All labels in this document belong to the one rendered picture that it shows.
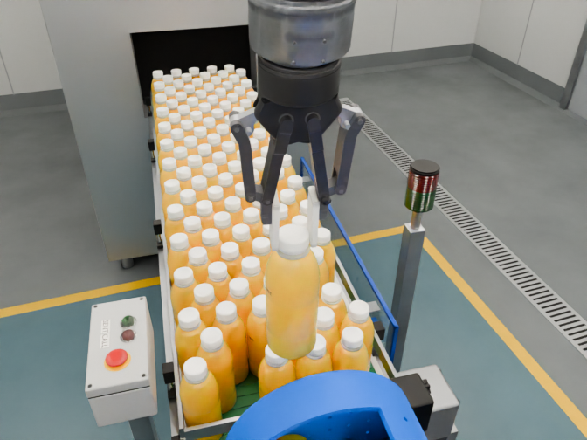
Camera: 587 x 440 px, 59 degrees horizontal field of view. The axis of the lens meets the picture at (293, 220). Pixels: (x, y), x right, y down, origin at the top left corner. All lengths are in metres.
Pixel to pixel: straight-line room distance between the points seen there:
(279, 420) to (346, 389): 0.09
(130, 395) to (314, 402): 0.36
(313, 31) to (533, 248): 2.82
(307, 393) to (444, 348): 1.79
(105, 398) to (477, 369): 1.78
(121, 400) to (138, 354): 0.08
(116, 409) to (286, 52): 0.70
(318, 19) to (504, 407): 2.06
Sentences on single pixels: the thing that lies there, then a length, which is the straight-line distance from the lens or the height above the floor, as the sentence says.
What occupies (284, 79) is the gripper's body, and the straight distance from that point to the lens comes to 0.46.
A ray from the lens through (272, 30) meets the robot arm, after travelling 0.44.
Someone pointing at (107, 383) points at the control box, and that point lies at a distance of 0.93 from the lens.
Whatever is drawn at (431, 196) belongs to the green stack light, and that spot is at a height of 1.20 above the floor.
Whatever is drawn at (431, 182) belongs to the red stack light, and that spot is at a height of 1.24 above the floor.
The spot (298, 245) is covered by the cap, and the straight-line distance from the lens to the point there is 0.60.
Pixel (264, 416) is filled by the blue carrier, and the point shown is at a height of 1.21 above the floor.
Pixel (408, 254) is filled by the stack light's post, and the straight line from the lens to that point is 1.24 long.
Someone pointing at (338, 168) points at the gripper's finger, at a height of 1.53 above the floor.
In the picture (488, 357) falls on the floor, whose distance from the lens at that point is 2.50.
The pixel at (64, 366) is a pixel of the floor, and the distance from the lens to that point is 2.52.
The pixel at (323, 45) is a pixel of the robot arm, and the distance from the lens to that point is 0.44.
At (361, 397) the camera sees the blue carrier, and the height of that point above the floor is 1.23.
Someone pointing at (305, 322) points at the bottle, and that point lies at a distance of 0.67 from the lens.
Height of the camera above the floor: 1.80
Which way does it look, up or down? 35 degrees down
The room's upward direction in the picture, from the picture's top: straight up
